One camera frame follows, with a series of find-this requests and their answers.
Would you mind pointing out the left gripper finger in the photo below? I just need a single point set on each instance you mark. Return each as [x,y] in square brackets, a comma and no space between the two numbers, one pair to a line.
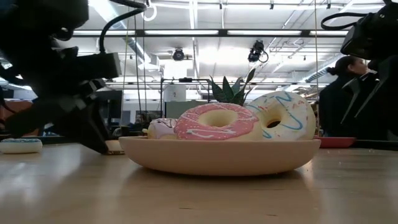
[84,124]
[31,121]

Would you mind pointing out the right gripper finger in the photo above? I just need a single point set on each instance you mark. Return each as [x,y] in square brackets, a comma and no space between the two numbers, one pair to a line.
[387,71]
[357,85]

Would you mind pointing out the small blue mini donut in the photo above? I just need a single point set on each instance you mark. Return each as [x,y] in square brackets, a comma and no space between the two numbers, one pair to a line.
[18,147]

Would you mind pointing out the large white blue-drizzled donut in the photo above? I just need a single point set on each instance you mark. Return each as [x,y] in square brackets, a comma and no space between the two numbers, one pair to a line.
[295,109]

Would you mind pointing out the large purple frosted donut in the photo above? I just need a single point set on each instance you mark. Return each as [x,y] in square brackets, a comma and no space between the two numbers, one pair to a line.
[160,129]

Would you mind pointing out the large pink sprinkled donut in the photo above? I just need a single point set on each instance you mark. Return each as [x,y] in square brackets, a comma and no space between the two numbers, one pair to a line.
[192,127]

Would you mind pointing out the peach pink round plate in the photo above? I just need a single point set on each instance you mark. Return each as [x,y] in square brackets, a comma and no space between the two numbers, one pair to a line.
[217,158]

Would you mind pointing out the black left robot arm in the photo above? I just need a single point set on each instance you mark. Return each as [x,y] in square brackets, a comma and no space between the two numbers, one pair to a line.
[31,15]

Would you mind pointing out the person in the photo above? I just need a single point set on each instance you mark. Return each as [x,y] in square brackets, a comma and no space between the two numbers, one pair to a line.
[332,105]

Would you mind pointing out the dark red round plate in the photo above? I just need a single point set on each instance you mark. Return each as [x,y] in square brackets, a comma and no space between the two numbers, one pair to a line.
[335,142]

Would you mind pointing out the round black ceiling fixture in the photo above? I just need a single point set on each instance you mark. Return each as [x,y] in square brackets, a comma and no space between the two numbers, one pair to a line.
[178,55]

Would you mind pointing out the green plant in white pot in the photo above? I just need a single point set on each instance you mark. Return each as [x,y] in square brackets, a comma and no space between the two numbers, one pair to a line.
[231,93]

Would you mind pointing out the black overhead rig beam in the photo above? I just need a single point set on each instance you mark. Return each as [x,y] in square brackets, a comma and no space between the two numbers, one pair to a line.
[222,32]

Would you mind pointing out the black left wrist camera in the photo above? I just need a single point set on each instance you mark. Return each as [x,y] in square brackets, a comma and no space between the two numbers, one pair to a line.
[102,65]

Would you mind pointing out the black overhead camera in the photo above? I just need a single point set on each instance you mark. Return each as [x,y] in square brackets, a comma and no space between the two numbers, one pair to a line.
[256,49]

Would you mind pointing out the black tubular background frame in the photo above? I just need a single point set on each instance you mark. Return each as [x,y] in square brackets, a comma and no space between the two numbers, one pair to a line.
[186,80]

